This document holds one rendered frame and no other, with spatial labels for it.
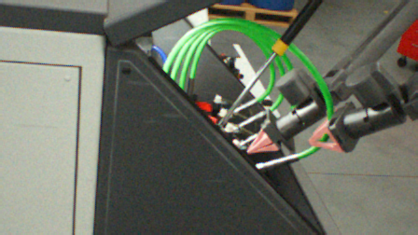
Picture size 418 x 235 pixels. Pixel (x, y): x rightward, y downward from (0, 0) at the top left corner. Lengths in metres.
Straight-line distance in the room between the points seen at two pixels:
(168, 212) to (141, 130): 0.16
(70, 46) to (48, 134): 0.14
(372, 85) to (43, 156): 0.58
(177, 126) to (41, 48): 0.22
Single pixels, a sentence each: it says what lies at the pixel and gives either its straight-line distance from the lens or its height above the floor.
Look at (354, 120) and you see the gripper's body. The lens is 1.06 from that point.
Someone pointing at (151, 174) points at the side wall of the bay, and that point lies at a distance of 0.84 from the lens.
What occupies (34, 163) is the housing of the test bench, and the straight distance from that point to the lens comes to 0.83.
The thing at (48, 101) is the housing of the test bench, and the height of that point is 1.36.
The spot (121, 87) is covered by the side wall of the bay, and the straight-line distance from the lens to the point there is 0.76.
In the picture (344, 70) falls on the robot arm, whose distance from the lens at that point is 1.23.
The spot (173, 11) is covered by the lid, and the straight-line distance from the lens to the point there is 0.71.
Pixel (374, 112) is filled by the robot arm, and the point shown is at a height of 1.32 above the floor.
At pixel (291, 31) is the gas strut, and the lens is 0.80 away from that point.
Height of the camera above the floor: 1.71
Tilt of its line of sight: 27 degrees down
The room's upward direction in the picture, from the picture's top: 10 degrees clockwise
